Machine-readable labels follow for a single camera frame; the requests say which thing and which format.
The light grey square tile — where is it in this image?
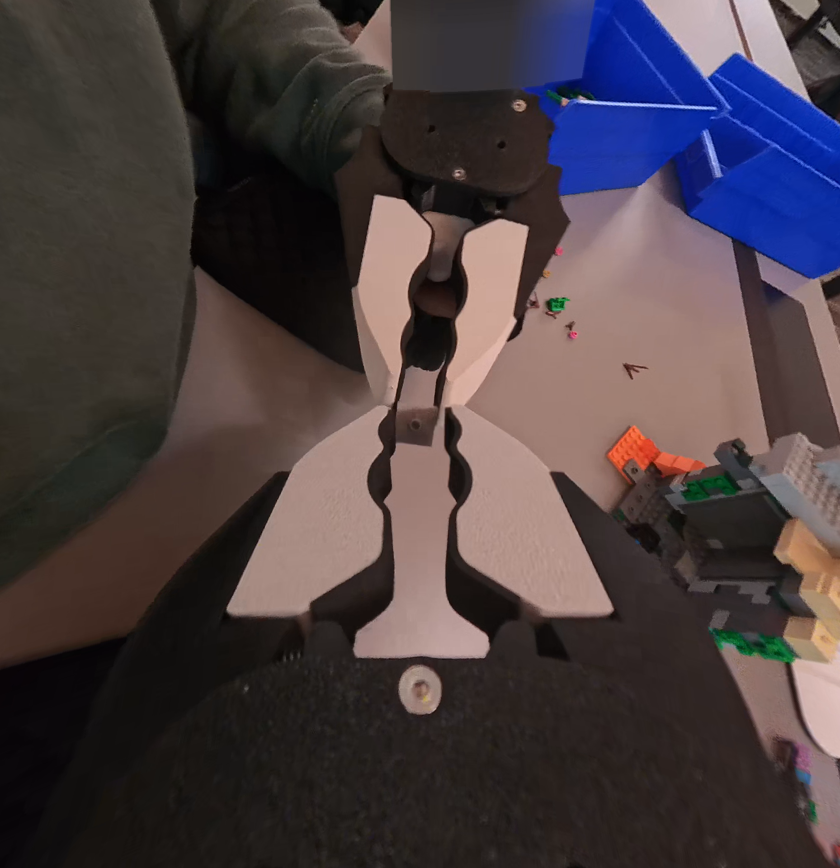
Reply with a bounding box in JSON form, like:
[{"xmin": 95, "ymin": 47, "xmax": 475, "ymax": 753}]
[{"xmin": 395, "ymin": 407, "xmax": 440, "ymax": 447}]

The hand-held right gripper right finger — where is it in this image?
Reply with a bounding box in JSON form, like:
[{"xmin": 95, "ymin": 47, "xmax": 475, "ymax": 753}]
[{"xmin": 447, "ymin": 407, "xmax": 614, "ymax": 642}]

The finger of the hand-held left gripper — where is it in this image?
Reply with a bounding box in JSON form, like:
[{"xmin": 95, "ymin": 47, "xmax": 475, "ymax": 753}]
[
  {"xmin": 442, "ymin": 222, "xmax": 531, "ymax": 409},
  {"xmin": 351, "ymin": 195, "xmax": 436, "ymax": 409}
]

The person's left forearm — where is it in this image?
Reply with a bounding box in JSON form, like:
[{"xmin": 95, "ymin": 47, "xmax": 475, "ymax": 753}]
[{"xmin": 156, "ymin": 0, "xmax": 388, "ymax": 192}]

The person's green sweatshirt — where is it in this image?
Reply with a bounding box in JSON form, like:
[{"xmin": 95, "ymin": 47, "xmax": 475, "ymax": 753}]
[{"xmin": 0, "ymin": 0, "xmax": 198, "ymax": 601}]

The pile of colourful loose bricks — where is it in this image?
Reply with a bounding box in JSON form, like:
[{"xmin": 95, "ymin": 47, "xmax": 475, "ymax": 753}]
[{"xmin": 773, "ymin": 738, "xmax": 840, "ymax": 868}]

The blue plastic storage bin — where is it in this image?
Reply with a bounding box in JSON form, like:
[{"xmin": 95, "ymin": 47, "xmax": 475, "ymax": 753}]
[
  {"xmin": 542, "ymin": 0, "xmax": 731, "ymax": 199},
  {"xmin": 674, "ymin": 53, "xmax": 840, "ymax": 280}
]

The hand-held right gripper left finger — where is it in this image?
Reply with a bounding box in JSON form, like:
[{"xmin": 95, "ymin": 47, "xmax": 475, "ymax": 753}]
[{"xmin": 227, "ymin": 407, "xmax": 395, "ymax": 642}]

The toy brick castle model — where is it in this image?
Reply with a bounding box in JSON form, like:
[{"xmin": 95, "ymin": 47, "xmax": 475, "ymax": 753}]
[{"xmin": 606, "ymin": 424, "xmax": 840, "ymax": 667}]

